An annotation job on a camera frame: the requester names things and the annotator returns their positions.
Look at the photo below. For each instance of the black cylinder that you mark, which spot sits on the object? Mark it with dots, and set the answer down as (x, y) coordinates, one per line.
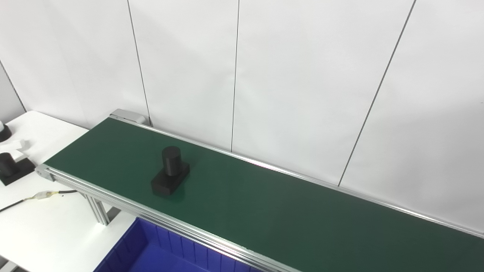
(15, 173)
(172, 162)

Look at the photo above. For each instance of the blue plastic bin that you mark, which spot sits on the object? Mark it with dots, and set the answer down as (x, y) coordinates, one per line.
(151, 253)

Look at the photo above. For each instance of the aluminium conveyor leg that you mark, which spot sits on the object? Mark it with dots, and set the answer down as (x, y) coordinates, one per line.
(97, 209)

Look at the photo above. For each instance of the white block part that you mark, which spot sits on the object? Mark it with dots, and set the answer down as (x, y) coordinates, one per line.
(17, 145)

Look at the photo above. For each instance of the black round part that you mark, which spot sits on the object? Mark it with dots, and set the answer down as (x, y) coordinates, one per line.
(3, 133)

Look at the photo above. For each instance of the green conveyor with aluminium frame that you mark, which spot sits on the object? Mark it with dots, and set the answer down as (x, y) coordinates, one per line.
(302, 219)

